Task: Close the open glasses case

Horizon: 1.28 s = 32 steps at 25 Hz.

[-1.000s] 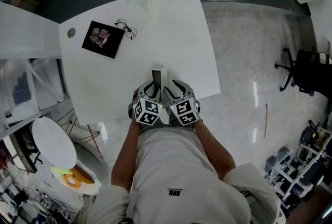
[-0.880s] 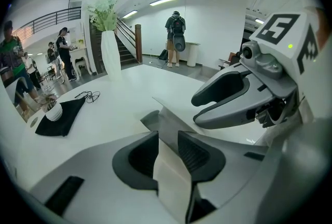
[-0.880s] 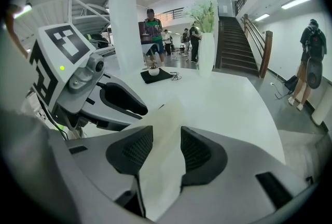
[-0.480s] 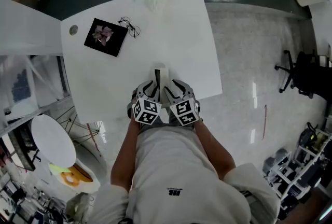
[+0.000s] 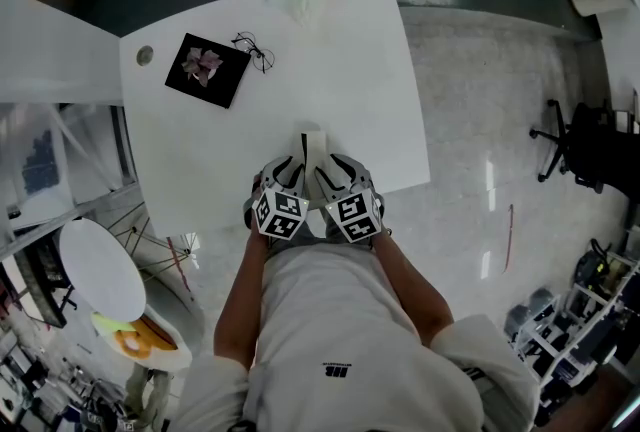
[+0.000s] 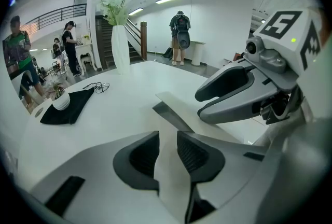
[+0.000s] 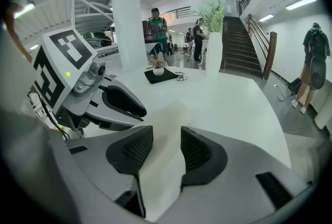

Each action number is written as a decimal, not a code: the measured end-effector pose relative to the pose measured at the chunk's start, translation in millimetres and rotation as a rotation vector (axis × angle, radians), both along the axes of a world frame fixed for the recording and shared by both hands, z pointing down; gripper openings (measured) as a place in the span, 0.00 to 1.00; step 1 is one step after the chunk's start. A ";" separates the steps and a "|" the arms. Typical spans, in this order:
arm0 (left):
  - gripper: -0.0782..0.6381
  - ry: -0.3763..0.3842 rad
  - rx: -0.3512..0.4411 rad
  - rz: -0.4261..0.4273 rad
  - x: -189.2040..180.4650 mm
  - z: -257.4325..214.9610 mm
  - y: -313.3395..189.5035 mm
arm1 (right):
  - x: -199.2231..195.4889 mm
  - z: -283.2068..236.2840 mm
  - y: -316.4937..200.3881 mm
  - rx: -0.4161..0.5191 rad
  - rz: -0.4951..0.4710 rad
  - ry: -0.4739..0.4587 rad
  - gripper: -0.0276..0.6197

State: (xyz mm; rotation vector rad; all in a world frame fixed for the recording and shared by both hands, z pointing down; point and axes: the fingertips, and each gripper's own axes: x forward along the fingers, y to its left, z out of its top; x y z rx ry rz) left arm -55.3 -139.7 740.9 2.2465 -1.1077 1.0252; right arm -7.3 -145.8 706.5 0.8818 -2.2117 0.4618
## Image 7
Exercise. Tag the long tube ceiling light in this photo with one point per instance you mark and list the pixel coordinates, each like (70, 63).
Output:
(24, 10)
(301, 2)
(266, 17)

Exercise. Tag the white flower bouquet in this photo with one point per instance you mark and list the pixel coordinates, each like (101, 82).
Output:
(211, 14)

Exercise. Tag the white ribbed vase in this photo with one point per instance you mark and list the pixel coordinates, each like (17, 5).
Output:
(214, 54)

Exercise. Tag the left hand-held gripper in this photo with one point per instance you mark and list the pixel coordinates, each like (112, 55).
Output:
(62, 67)

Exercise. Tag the brown wooden newel post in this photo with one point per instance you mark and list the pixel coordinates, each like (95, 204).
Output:
(270, 57)

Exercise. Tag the person's left forearm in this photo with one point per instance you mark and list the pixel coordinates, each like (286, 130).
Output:
(13, 31)

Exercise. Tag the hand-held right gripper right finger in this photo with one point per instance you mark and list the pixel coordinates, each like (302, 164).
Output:
(228, 179)

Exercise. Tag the person's grey shirt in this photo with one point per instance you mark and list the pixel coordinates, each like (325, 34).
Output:
(23, 166)

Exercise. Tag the grey rectangular case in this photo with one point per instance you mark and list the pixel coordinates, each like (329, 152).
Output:
(166, 140)

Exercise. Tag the black square mat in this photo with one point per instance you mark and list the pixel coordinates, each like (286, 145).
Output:
(168, 77)

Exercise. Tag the dark staircase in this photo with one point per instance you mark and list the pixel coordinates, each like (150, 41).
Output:
(241, 49)

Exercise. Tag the white rectangular table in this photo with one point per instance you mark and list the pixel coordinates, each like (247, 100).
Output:
(228, 109)

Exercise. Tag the white curved column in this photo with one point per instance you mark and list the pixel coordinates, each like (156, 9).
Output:
(128, 15)

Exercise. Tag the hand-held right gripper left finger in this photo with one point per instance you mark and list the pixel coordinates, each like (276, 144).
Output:
(114, 160)

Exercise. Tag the white metal shelf rack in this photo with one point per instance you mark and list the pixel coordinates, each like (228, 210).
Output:
(90, 5)

